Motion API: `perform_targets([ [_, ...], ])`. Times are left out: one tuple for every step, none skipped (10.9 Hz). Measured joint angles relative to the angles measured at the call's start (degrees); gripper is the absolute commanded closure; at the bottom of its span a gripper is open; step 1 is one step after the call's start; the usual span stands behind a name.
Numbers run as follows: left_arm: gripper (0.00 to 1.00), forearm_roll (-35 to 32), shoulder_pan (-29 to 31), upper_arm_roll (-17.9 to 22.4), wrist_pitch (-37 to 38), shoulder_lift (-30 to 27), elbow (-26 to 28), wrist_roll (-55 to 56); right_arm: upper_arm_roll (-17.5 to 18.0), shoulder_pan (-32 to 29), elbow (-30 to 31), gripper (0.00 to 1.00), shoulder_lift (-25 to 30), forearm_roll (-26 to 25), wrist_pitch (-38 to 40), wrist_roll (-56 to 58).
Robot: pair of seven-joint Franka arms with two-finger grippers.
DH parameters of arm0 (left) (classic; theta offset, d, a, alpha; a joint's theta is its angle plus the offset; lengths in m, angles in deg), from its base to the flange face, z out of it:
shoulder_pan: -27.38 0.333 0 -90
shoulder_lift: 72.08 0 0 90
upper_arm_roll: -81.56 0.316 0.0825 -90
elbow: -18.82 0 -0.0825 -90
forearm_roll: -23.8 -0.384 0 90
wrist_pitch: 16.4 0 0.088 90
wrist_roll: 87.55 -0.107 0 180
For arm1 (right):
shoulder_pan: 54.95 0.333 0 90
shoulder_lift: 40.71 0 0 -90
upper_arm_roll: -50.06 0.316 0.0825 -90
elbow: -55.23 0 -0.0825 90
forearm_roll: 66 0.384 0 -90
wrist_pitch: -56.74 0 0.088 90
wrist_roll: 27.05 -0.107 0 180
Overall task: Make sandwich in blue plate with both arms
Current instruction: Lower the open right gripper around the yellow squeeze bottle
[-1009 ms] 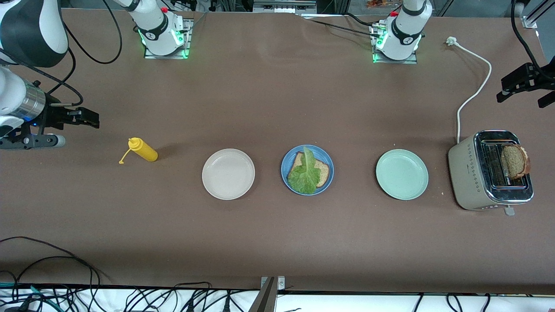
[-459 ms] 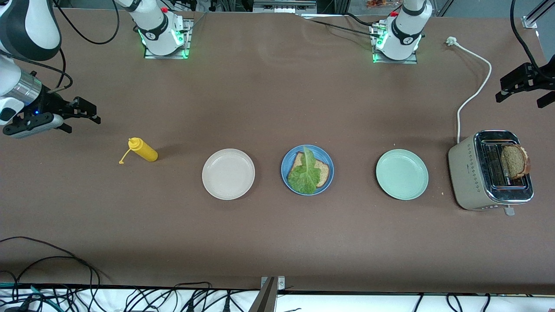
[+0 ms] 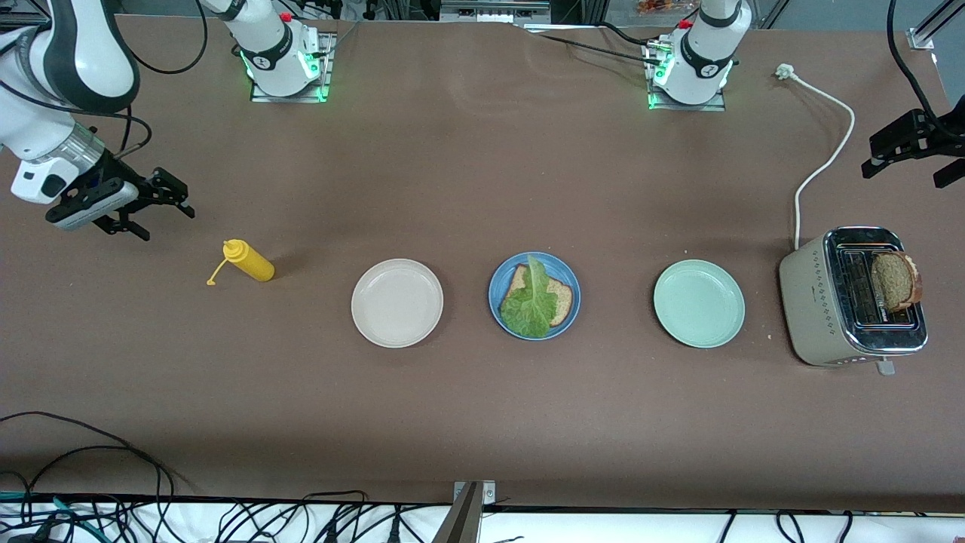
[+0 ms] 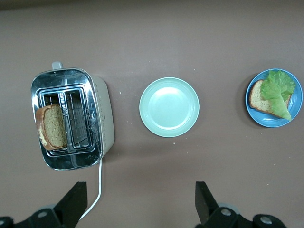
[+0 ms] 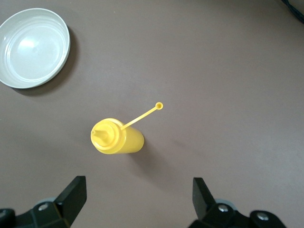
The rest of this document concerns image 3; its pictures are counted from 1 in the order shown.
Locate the yellow squeeze bottle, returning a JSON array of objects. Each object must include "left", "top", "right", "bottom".
[{"left": 206, "top": 239, "right": 276, "bottom": 287}]

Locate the brown toast bread slice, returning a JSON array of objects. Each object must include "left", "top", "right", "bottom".
[
  {"left": 872, "top": 251, "right": 923, "bottom": 314},
  {"left": 507, "top": 264, "right": 574, "bottom": 328}
]

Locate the green lettuce leaf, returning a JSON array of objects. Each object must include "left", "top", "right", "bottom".
[{"left": 501, "top": 255, "right": 560, "bottom": 339}]

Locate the beige plate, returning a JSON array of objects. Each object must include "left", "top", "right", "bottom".
[{"left": 351, "top": 259, "right": 445, "bottom": 349}]

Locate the green plate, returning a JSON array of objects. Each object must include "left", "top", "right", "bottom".
[{"left": 653, "top": 259, "right": 746, "bottom": 349}]

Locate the blue plate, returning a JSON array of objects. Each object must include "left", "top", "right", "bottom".
[{"left": 488, "top": 251, "right": 582, "bottom": 342}]

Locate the beige chrome toaster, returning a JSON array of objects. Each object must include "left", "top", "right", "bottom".
[{"left": 779, "top": 226, "right": 930, "bottom": 376}]

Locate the gray metal box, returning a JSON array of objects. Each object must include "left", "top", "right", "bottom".
[{"left": 440, "top": 0, "right": 551, "bottom": 25}]

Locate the gray metal bar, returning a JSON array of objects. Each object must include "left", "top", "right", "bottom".
[{"left": 431, "top": 483, "right": 483, "bottom": 543}]

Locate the white toaster power cable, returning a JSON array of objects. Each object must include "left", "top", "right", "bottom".
[{"left": 777, "top": 64, "right": 856, "bottom": 251}]

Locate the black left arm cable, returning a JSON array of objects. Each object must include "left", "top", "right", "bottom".
[{"left": 887, "top": 0, "right": 965, "bottom": 137}]

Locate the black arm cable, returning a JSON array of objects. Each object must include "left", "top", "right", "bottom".
[
  {"left": 887, "top": 0, "right": 965, "bottom": 137},
  {"left": 112, "top": 0, "right": 210, "bottom": 163}
]

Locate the aluminium frame post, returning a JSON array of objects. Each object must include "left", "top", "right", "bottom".
[{"left": 908, "top": 0, "right": 965, "bottom": 51}]

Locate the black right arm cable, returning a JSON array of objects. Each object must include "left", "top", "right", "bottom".
[{"left": 112, "top": 0, "right": 210, "bottom": 163}]

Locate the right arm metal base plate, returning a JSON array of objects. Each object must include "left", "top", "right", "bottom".
[{"left": 250, "top": 30, "right": 338, "bottom": 103}]

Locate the long black floor cable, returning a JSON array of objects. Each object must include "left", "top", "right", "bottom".
[{"left": 0, "top": 411, "right": 191, "bottom": 487}]

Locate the teal cable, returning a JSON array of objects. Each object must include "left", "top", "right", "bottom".
[{"left": 0, "top": 490, "right": 103, "bottom": 543}]

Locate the black base cable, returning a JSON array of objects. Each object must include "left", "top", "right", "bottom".
[
  {"left": 537, "top": 34, "right": 664, "bottom": 66},
  {"left": 592, "top": 21, "right": 657, "bottom": 48}
]

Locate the silver metal bracket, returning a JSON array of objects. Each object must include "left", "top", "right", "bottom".
[{"left": 453, "top": 480, "right": 497, "bottom": 505}]

